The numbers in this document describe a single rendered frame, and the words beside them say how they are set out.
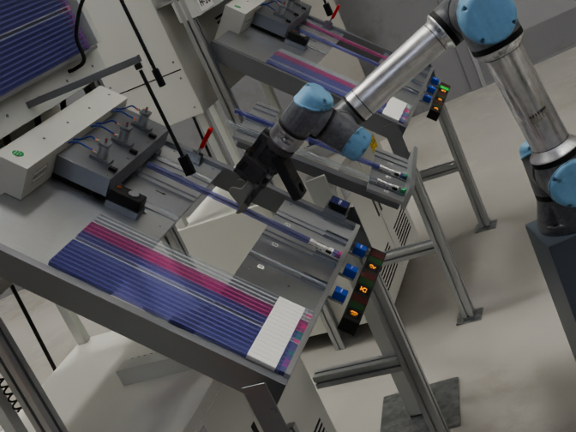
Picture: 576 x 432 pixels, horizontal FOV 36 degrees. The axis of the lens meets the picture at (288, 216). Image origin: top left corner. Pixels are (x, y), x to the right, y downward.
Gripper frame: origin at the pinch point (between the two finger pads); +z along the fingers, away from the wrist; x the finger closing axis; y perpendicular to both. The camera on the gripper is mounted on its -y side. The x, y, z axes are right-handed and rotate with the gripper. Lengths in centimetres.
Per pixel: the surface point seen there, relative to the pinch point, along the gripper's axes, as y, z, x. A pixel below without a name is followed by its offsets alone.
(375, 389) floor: -70, 61, -60
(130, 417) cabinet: -8, 44, 31
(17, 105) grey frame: 53, 4, 16
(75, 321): 20, 76, -18
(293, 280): -18.4, -1.4, 13.7
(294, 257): -16.1, -0.8, 4.7
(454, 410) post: -85, 34, -39
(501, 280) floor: -91, 28, -116
